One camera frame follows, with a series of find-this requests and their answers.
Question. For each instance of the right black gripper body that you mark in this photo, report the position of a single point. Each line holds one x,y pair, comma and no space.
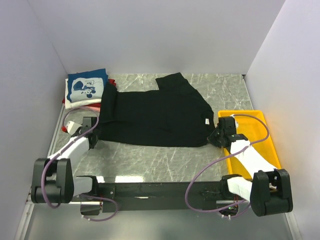
215,136

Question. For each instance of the pink folded t shirt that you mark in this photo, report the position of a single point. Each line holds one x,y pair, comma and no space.
95,108

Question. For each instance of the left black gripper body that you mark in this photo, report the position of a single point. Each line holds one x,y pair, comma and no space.
97,133

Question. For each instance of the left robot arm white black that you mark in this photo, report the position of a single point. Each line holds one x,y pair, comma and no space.
75,148

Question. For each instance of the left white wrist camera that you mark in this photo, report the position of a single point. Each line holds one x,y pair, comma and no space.
70,127

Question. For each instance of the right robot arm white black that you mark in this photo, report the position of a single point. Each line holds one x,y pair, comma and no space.
269,190

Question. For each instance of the yellow plastic tray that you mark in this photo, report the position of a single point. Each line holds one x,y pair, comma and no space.
254,131

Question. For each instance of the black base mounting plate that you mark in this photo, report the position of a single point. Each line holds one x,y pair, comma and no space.
143,196

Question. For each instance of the black t shirt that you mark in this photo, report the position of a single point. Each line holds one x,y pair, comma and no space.
174,115

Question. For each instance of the blue mickey print t shirt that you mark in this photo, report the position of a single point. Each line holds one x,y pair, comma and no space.
98,73

